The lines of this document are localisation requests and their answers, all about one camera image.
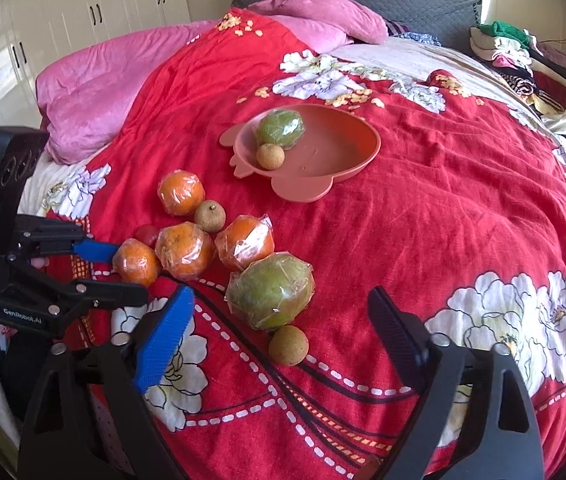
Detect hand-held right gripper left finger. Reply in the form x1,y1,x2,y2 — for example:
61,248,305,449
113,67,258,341
18,285,196,480

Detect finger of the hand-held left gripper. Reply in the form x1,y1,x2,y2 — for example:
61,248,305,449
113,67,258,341
13,214,120,266
56,279,150,318

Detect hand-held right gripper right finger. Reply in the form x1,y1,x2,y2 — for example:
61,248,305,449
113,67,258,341
367,286,544,480

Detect orange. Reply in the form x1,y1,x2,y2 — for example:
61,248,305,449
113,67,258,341
157,170,206,217
155,222,216,281
214,214,275,272
112,239,162,287

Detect small red tomato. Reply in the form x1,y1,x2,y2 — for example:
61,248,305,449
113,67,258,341
134,224,160,248

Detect brown longan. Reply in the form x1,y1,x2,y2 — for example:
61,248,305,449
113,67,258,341
255,143,285,170
268,325,310,366
194,200,227,233

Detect large green fruit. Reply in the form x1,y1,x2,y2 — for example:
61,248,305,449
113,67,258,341
225,252,315,332

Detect terracotta pink plate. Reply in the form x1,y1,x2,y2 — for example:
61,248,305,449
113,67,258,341
219,104,382,204

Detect small green fruit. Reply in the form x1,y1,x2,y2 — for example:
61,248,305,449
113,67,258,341
254,108,305,151

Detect red floral blanket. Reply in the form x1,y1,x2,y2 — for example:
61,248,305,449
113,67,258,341
18,7,566,480

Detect pink quilt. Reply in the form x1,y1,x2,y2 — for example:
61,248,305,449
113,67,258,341
36,19,220,166

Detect white wardrobe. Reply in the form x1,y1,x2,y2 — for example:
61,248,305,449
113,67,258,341
0,0,192,128

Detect dark patterned cloth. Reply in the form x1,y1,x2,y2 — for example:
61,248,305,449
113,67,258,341
385,19,441,47

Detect pile of folded clothes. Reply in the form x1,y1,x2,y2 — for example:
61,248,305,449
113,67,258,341
469,20,566,113

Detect pink pillow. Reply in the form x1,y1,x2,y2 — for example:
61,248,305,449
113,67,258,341
248,0,390,54

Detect grey quilted headboard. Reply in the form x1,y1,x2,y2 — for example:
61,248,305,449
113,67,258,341
229,0,484,51

